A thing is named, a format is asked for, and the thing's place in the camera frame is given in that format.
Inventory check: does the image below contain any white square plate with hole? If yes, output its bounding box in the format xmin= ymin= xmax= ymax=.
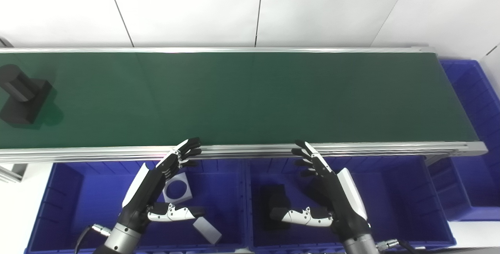
xmin=163 ymin=172 xmax=193 ymax=204

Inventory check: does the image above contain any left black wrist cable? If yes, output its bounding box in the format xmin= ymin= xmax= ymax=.
xmin=74 ymin=224 xmax=113 ymax=254

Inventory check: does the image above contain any blue plastic bin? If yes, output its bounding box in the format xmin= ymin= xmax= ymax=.
xmin=24 ymin=159 xmax=250 ymax=254
xmin=428 ymin=59 xmax=500 ymax=222
xmin=245 ymin=156 xmax=457 ymax=254

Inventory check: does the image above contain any aluminium conveyor leg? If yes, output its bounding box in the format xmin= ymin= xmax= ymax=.
xmin=424 ymin=154 xmax=450 ymax=167
xmin=0 ymin=163 xmax=26 ymax=184

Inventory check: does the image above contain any green conveyor belt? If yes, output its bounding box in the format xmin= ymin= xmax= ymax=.
xmin=0 ymin=46 xmax=489 ymax=165
xmin=0 ymin=53 xmax=479 ymax=149

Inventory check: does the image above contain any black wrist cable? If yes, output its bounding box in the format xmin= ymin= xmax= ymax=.
xmin=375 ymin=238 xmax=420 ymax=254
xmin=74 ymin=224 xmax=113 ymax=254

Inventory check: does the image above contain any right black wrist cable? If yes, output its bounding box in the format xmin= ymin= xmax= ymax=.
xmin=375 ymin=238 xmax=420 ymax=254

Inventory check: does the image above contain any black part with cylinder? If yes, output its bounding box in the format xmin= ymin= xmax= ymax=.
xmin=0 ymin=64 xmax=54 ymax=126

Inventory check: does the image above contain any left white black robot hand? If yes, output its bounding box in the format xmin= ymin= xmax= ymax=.
xmin=117 ymin=137 xmax=206 ymax=231

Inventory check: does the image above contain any black block part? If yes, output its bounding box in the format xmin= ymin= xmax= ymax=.
xmin=259 ymin=184 xmax=292 ymax=231

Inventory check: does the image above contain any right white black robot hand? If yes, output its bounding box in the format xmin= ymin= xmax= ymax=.
xmin=269 ymin=140 xmax=372 ymax=243

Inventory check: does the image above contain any white rectangular block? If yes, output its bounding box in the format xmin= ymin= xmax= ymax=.
xmin=192 ymin=216 xmax=223 ymax=245

